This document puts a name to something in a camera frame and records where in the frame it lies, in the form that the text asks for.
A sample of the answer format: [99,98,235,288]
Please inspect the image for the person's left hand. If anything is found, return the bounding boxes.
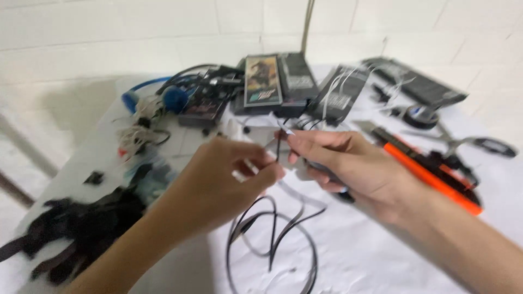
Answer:
[178,136,287,234]

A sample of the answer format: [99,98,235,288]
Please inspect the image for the scissors with black handles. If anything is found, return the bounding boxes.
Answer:
[402,120,518,159]

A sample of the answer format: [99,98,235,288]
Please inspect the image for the bundle of beige wires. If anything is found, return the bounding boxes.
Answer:
[112,96,172,158]

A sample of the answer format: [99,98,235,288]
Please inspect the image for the grey cable on wall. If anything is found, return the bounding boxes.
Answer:
[301,0,316,56]

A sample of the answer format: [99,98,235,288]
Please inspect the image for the blue hose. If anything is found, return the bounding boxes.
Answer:
[121,75,193,115]

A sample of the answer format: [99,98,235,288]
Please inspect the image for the black box with picture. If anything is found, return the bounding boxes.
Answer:
[244,54,284,109]

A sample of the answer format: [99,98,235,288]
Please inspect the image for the black tape roll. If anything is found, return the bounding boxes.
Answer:
[402,104,440,130]

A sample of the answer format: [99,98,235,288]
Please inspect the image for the small black plastic piece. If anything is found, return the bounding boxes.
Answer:
[83,171,105,186]

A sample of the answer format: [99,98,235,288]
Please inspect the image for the black packet with white ties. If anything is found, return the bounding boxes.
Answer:
[307,65,372,125]

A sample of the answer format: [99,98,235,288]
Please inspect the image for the thin black cable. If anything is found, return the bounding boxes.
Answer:
[226,118,327,294]

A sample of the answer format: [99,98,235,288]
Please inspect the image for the heap of black straps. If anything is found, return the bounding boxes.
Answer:
[0,186,148,286]

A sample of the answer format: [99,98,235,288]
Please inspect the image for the plain black box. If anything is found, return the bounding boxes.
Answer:
[233,52,320,119]

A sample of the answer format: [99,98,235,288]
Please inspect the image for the light blue cloth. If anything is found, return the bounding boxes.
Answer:
[123,149,180,205]

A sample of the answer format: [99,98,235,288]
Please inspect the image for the orange and black utility knife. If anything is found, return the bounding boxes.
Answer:
[353,120,484,216]

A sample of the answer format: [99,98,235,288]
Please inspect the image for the white table cover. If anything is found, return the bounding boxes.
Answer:
[0,63,523,294]

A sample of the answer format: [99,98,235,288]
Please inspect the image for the long flat black box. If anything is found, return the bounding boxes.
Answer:
[361,56,469,109]

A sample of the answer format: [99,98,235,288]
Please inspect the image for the person's right hand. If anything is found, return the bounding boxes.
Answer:
[276,130,413,226]

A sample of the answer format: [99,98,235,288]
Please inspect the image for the black electronic board with wires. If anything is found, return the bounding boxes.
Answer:
[157,63,246,128]

